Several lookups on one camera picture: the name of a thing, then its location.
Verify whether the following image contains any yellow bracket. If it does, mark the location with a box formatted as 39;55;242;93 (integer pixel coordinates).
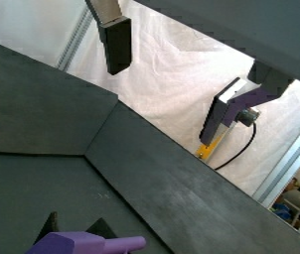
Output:
195;136;222;160

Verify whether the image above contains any purple three prong object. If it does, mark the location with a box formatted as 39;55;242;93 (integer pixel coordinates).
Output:
25;231;146;254

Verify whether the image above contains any black curved fixture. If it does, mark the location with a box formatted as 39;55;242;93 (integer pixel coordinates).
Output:
35;211;116;243

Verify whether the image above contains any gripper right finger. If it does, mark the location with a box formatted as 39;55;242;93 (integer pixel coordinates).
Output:
199;61;294;146

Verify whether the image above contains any black cable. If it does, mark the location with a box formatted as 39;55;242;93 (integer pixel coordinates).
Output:
213;121;258;172

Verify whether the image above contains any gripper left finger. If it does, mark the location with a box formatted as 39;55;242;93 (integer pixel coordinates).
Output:
84;0;131;74

